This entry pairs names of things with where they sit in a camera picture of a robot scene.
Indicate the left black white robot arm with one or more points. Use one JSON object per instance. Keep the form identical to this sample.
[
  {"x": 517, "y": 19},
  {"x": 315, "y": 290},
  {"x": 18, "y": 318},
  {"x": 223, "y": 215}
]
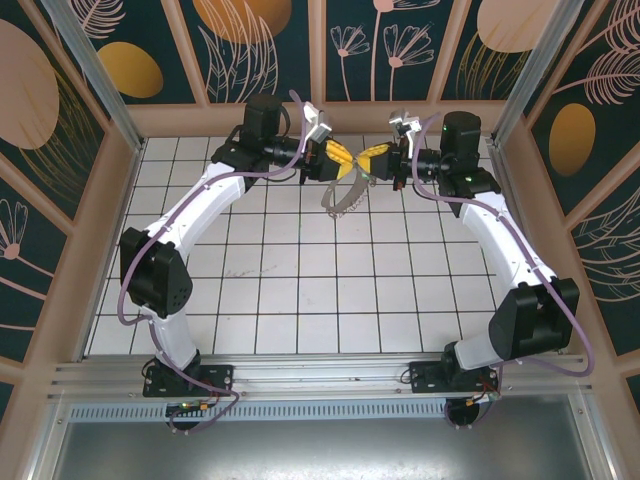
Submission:
[{"x": 155, "y": 280}]

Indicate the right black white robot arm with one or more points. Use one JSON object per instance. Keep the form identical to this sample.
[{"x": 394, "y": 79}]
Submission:
[{"x": 530, "y": 320}]

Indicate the galvanised steel sheet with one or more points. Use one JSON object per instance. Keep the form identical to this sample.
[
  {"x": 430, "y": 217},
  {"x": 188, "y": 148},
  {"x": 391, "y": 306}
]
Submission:
[{"x": 320, "y": 455}]

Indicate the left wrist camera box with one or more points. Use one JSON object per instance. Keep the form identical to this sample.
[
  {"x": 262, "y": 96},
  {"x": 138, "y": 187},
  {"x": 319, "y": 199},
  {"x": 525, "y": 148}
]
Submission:
[{"x": 318, "y": 123}]

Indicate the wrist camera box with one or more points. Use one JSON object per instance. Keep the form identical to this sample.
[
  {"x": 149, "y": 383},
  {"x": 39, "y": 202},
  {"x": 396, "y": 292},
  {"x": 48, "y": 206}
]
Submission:
[
  {"x": 402, "y": 121},
  {"x": 318, "y": 123}
]

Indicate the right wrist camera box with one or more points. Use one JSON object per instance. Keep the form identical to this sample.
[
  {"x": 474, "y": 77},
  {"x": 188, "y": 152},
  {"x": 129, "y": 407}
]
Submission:
[{"x": 402, "y": 121}]

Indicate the aluminium corner post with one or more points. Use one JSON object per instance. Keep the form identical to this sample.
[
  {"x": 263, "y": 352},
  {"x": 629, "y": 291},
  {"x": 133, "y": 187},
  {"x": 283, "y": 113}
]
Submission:
[
  {"x": 530, "y": 70},
  {"x": 100, "y": 75}
]

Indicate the aluminium mounting rail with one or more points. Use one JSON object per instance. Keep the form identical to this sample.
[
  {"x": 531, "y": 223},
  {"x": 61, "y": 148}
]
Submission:
[{"x": 320, "y": 372}]

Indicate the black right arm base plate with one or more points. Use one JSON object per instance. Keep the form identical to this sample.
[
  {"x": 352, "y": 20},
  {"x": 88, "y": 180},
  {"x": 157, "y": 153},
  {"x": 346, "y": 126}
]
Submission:
[{"x": 425, "y": 380}]

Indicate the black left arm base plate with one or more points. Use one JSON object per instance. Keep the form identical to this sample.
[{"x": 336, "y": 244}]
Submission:
[{"x": 220, "y": 377}]

